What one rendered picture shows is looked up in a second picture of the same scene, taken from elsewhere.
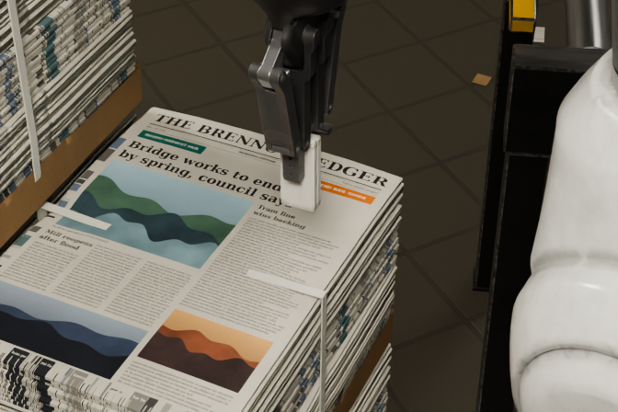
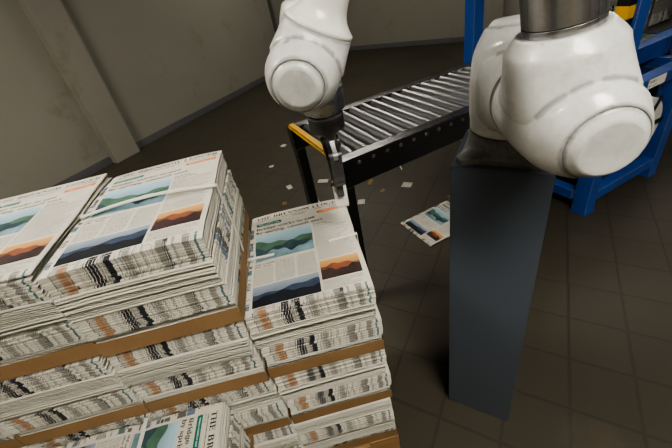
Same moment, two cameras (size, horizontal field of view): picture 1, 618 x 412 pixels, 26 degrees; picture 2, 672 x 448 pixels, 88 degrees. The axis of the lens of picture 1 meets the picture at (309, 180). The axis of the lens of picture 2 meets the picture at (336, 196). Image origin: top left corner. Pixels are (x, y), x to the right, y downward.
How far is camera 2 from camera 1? 0.48 m
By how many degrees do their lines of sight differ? 24
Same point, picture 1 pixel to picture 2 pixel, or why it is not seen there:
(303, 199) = (344, 202)
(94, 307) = (294, 276)
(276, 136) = (338, 179)
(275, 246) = (328, 230)
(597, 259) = (574, 90)
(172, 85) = not seen: hidden behind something
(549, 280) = (562, 106)
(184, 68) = not seen: hidden behind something
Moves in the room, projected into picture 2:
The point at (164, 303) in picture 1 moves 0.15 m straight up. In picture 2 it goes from (314, 262) to (300, 212)
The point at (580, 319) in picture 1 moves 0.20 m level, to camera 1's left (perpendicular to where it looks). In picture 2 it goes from (592, 104) to (488, 170)
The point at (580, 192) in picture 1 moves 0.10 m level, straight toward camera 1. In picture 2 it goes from (558, 72) to (641, 89)
